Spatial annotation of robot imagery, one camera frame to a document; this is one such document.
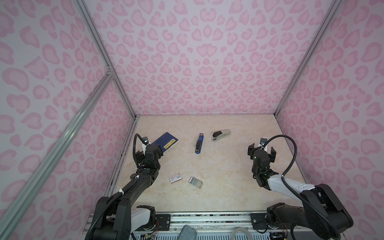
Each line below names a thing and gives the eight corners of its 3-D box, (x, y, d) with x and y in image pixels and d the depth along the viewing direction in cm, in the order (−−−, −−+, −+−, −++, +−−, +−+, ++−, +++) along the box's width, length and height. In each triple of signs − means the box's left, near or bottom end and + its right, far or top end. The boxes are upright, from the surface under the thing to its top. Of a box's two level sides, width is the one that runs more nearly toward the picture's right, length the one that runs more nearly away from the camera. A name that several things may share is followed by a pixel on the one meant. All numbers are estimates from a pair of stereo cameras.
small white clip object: (212, 141, 107) (213, 137, 103) (210, 137, 109) (211, 132, 105) (231, 137, 109) (232, 132, 105) (229, 132, 112) (230, 128, 108)
